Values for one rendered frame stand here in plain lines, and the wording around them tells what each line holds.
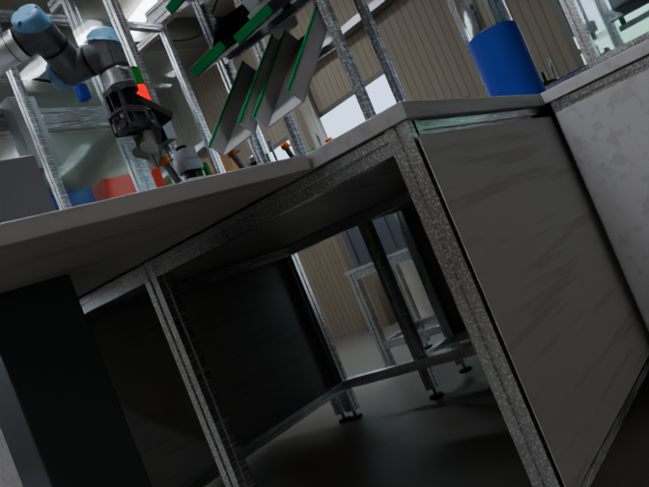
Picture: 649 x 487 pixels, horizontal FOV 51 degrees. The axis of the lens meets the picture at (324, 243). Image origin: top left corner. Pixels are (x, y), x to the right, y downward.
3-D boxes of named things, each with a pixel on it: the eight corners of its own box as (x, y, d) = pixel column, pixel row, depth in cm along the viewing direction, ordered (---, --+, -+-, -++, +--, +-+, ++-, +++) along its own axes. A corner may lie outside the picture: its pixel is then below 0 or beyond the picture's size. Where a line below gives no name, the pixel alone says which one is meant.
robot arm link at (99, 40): (91, 43, 171) (120, 30, 170) (106, 83, 171) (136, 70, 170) (75, 35, 164) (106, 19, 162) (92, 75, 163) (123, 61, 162)
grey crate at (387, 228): (446, 231, 338) (429, 188, 339) (352, 269, 375) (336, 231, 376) (478, 217, 373) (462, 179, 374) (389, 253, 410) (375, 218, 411)
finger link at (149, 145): (143, 169, 163) (129, 133, 163) (162, 166, 167) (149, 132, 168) (151, 163, 161) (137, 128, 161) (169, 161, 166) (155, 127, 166)
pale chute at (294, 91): (304, 101, 137) (288, 89, 135) (268, 128, 146) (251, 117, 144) (333, 12, 151) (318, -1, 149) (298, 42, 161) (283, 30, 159)
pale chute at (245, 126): (255, 133, 146) (238, 122, 144) (223, 157, 155) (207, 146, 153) (286, 45, 160) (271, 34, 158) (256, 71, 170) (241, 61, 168)
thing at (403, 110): (408, 117, 108) (400, 100, 108) (-8, 343, 197) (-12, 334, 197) (606, 99, 221) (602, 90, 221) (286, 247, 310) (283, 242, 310)
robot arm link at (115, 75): (120, 79, 172) (138, 64, 167) (126, 96, 171) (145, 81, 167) (95, 79, 166) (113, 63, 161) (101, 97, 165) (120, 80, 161)
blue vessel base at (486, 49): (543, 103, 191) (505, 17, 192) (493, 128, 201) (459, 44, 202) (558, 102, 204) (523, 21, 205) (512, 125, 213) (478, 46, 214)
